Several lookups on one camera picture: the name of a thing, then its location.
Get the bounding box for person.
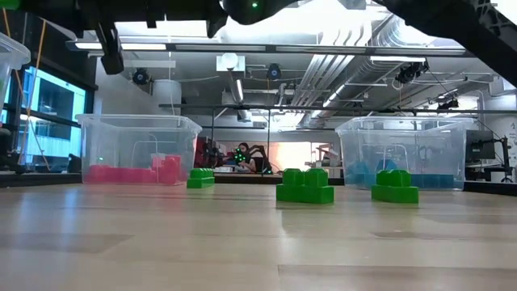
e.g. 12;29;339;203
233;141;258;174

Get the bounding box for blue four-stud block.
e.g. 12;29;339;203
410;172;456;190

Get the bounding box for clear plastic bin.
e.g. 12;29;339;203
334;116;474;191
0;31;32;114
75;113;203;187

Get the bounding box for black computer monitor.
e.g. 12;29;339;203
464;129;497;163

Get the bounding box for black horizontal frame rail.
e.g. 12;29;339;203
158;103;517;116

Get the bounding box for yellow hanging cord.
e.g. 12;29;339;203
18;18;48;161

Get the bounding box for black track light cluster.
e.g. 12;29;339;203
394;60;430;85

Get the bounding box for green two-stud block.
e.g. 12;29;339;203
275;167;336;205
371;169;420;205

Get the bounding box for large window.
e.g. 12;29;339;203
19;66;87;162

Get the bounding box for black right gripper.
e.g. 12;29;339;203
19;0;229;40

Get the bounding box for black ceiling spotlight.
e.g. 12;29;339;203
132;67;152;86
266;62;283;81

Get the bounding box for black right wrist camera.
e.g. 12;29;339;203
95;19;125;76

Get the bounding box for silver ventilation duct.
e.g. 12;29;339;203
289;18;405;127

